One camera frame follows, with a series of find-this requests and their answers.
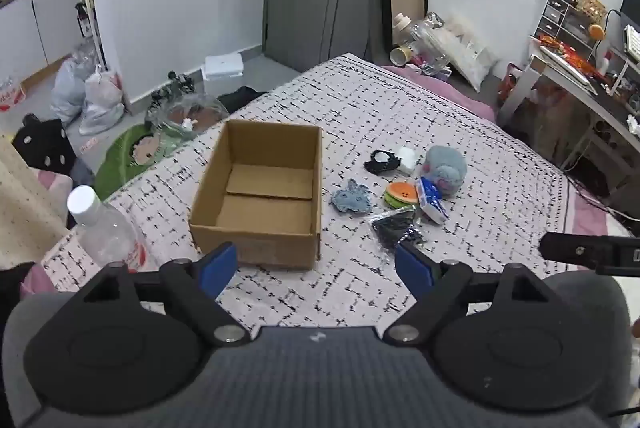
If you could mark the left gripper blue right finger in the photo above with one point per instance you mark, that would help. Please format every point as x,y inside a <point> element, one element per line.
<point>439,291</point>

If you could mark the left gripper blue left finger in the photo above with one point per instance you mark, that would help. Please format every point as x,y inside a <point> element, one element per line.
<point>191,289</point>

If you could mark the black item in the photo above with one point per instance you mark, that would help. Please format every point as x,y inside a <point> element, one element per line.
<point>394,227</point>

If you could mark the blue tissue pack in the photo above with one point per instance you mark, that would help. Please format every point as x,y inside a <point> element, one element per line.
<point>429,201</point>

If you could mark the orange green burger toy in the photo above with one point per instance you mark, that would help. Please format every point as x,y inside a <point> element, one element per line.
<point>400,194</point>

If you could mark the blue felt bunny patch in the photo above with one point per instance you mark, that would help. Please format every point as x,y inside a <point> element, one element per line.
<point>354,198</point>

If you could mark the blue grey plush toy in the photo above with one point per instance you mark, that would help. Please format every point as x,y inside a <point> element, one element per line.
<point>446,168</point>

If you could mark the white soft ball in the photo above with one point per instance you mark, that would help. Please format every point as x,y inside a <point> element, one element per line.
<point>408,160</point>

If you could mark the black knitted pouch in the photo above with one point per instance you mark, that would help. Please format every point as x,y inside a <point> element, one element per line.
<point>381,162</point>

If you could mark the clear plastic water bottle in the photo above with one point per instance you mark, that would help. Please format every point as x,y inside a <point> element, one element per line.
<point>105,233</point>

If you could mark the brown cardboard box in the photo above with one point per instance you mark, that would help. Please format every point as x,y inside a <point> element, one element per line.
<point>262,192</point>

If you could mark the white patterned bed blanket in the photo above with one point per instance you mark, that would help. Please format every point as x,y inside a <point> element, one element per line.
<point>511,196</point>

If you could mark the cream dotted pillow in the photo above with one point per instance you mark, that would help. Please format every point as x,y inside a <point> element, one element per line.
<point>31,223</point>

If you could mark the white desk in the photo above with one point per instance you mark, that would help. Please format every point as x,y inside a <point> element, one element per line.
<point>540,65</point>

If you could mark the pink bed sheet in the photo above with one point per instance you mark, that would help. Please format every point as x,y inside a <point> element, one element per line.
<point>447,91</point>

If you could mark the black dotted plush bag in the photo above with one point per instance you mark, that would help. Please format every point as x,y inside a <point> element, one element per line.
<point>44,145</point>

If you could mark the white flat box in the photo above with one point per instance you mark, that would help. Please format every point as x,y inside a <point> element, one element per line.
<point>222,66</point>

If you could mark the grey white plastic bags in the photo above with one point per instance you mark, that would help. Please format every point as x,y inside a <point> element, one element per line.
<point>86,93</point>

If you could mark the small drawer organiser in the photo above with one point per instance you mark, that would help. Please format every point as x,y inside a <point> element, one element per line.
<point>564,22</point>

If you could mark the paper cup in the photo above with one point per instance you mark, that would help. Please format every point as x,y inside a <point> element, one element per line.
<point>400,56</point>

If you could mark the large clear plastic jar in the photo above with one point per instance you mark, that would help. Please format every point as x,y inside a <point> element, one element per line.
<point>418,35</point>

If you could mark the white fluffy pillow bag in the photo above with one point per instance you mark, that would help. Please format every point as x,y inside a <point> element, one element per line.
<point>468,52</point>

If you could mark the red white water carton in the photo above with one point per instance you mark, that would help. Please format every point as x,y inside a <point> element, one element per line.
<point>11,94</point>

